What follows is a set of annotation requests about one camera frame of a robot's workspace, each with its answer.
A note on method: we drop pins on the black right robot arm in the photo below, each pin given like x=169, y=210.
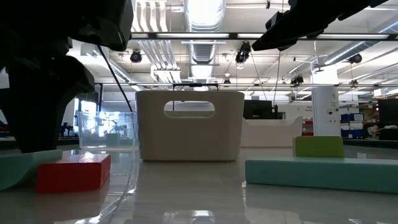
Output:
x=363, y=9

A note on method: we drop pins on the silver ceiling duct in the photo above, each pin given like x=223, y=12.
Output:
x=203, y=49

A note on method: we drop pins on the teal rectangular block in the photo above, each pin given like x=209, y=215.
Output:
x=112, y=140

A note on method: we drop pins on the blue storage bins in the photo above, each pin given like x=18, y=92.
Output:
x=351, y=117

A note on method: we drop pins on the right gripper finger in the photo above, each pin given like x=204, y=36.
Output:
x=286, y=40

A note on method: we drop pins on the small green block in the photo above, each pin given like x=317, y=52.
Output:
x=318, y=146

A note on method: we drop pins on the black ceiling spotlight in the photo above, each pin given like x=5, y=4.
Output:
x=136, y=56
x=355, y=58
x=243, y=52
x=297, y=80

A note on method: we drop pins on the black screen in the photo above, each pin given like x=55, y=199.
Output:
x=259, y=109
x=388, y=112

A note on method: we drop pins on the long teal block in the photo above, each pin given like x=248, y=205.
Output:
x=320, y=174

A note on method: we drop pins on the clear plastic bin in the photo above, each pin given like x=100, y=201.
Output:
x=93, y=124

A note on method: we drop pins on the white pillar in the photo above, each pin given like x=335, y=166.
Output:
x=325, y=109

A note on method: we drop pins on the red block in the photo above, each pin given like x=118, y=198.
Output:
x=73, y=174

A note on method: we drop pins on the white plastic bin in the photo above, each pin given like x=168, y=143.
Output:
x=270, y=133

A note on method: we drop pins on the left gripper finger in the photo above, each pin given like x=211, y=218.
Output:
x=40, y=102

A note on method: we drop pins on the small teal block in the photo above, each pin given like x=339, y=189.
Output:
x=127, y=142
x=15, y=168

